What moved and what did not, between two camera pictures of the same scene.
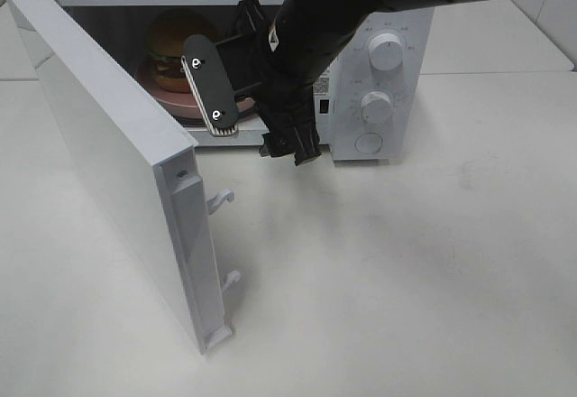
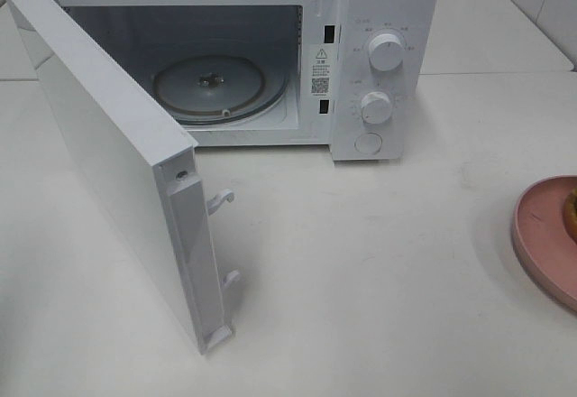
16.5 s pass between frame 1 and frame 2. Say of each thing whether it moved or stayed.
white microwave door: stayed
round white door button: stayed
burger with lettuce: moved
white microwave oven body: stayed
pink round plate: moved
